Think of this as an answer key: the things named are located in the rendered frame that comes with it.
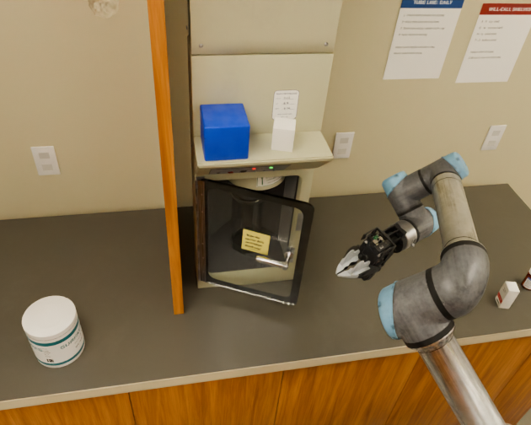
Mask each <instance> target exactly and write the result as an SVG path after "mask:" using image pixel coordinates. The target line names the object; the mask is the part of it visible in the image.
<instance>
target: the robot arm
mask: <svg viewBox="0 0 531 425"><path fill-rule="evenodd" d="M468 175H469V170H468V167H467V165H466V163H465V162H464V160H463V159H462V157H461V156H460V155H459V154H458V153H456V152H452V153H450V154H448V155H446V156H444V157H443V156H442V157H441V158H440V159H438V160H436V161H434V162H433V163H431V164H429V165H427V166H425V167H423V168H421V169H419V170H417V171H415V172H413V173H411V174H409V175H408V174H406V173H405V172H404V171H400V172H399V173H397V174H395V175H392V176H390V177H389V178H387V179H386V180H384V181H383V183H382V187H383V189H384V191H385V193H386V195H387V198H388V199H389V201H390V203H391V205H392V206H393V208H394V210H395V212H396V214H397V215H398V217H399V219H400V220H399V221H398V222H396V223H393V224H391V225H390V226H388V228H387V229H385V230H383V231H382V230H381V229H380V228H379V227H376V228H374V229H372V230H370V231H368V232H366V233H365V234H363V236H362V238H361V240H363V239H365V238H367V239H366V240H364V241H363V242H362V244H361V245H353V246H352V247H351V248H350V249H349V250H348V251H347V252H346V254H345V255H344V257H343V258H342V260H341V262H340V263H339V265H338V267H337V268H336V272H335V274H336V275H337V276H338V277H346V278H361V279H362V280H363V281H366V280H370V279H371V278H372V277H373V275H374V274H375V273H376V272H379V271H380V270H381V267H382V266H384V263H385V262H386V261H387V260H388V259H389V258H390V257H391V256H392V255H393V254H394V253H399V252H401V251H402V250H405V249H407V248H409V247H410V246H412V247H414V246H415V243H417V242H419V241H420V240H422V239H425V238H426V237H428V236H430V235H431V234H432V233H434V232H435V231H436V230H437V229H438V228H439V229H440V234H441V238H442V246H443V249H442V252H441V255H440V259H441V262H440V263H439V264H437V265H435V266H433V267H431V268H428V269H426V270H425V271H422V272H418V273H417V274H414V275H412V276H409V277H407V278H404V279H402V280H399V281H395V282H394V283H392V284H390V285H388V286H387V287H385V288H383V289H382V290H381V291H380V293H379V296H378V312H379V316H380V319H381V321H382V324H383V328H384V329H385V331H386V332H387V334H388V335H389V336H390V337H391V338H392V339H395V340H396V339H397V340H399V339H400V338H402V339H403V341H404V343H405V345H406V346H407V347H408V348H409V349H412V350H416V351H417V352H418V353H419V354H420V356H421V358H422V360H423V362H424V363H425V365H426V367H427V368H428V370H429V372H430V373H431V375H432V377H433V378H434V380H435V382H436V383H437V386H438V387H439V389H440V391H441V392H442V394H443V396H444V397H445V399H446V401H447V402H448V404H449V405H450V407H451V409H452V410H453V413H454V415H455V416H456V418H457V419H458V420H459V423H460V424H461V425H511V424H509V423H505V422H504V420H503V418H502V416H501V414H500V413H499V411H498V410H497V409H496V406H495V404H494V403H493V401H492V399H491V398H490V396H489V395H488V393H487V391H486V389H485V387H484V385H483V384H482V383H481V381H480V379H479V377H478V375H477V374H476V372H475V371H474V369H473V367H472V365H471V364H470V362H469V360H468V359H467V357H466V356H465V354H464V351H463V350H462V348H461V346H460V345H459V343H458V342H457V340H456V338H455V336H454V335H453V330H454V327H455V323H454V321H453V320H454V319H457V318H459V317H462V316H464V315H467V314H468V313H469V312H470V311H471V310H472V309H474V308H475V306H476V305H477V304H478V303H479V302H480V300H481V298H482V296H483V294H484V292H485V289H486V286H487V283H488V279H489V274H490V262H489V257H488V255H487V251H486V248H485V247H484V246H483V245H482V244H481V243H480V242H479V241H478V237H477V234H476V231H475V226H474V223H473V219H472V217H471V213H470V210H469V205H468V202H467V199H466V195H465V193H464V188H463V184H462V181H461V180H463V179H464V178H465V177H467V176H468ZM431 194H432V195H433V200H434V204H435V208H436V211H434V210H433V209H432V208H430V207H424V206H423V204H422V202H421V199H422V198H424V197H426V196H429V195H431ZM377 230H378V232H379V234H378V233H376V232H377ZM370 232H372V233H371V234H369V235H367V234H368V233H370ZM366 235H367V236H366ZM358 259H360V260H361V261H360V262H359V263H357V262H358ZM355 264H356V266H355V267H353V268H350V269H349V270H348V271H344V270H346V269H347V268H348V266H353V265H355Z"/></svg>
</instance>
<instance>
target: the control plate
mask: <svg viewBox="0 0 531 425"><path fill-rule="evenodd" d="M288 166H290V164H289V165H275V166H260V167H245V168H231V169H211V171H210V172H209V175H216V174H217V173H218V172H220V173H219V174H228V172H231V171H233V172H234V173H241V172H240V171H241V170H247V171H246V172H254V171H253V170H256V171H255V172H259V171H264V170H263V169H266V171H272V170H274V169H275V170H284V169H285V168H287V167H288ZM270 167H273V168H270ZM253 168H256V169H253Z"/></svg>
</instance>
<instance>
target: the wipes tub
mask: <svg viewBox="0 0 531 425"><path fill-rule="evenodd" d="M22 326H23V328H24V331H25V334H26V336H27V338H28V340H29V343H30V345H31V347H32V349H33V351H34V353H35V356H36V358H37V359H38V361H39V362H40V363H41V364H42V365H44V366H46V367H49V368H60V367H64V366H66V365H68V364H70V363H72V362H73V361H75V360H76V359H77V358H78V357H79V356H80V355H81V353H82V352H83V349H84V345H85V340H84V336H83V331H82V328H81V325H80V322H79V318H78V314H77V311H76V308H75V306H74V304H73V302H72V301H71V300H70V299H67V298H65V297H62V296H49V297H45V298H43V299H39V300H37V301H36V302H34V303H33V304H32V305H31V306H30V307H29V308H28V309H27V310H26V311H25V312H24V315H23V318H22Z"/></svg>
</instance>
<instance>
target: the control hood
mask: <svg viewBox="0 0 531 425"><path fill-rule="evenodd" d="M193 139H194V166H195V175H208V174H209V172H210V171H211V169H231V168H245V167H260V166H275V165H289V164H290V166H288V167H287V168H285V169H284V170H287V169H314V168H318V167H320V166H322V165H324V164H327V163H329V162H330V161H332V159H334V156H333V154H332V152H331V151H330V148H329V146H328V144H327V142H326V141H325V138H324V136H323V134H322V132H320V131H317V132H295V135H294V141H293V148H292V152H284V151H276V150H271V142H272V133H261V134H250V135H249V157H248V158H247V159H233V160H218V161H205V159H204V155H203V150H202V145H201V137H193Z"/></svg>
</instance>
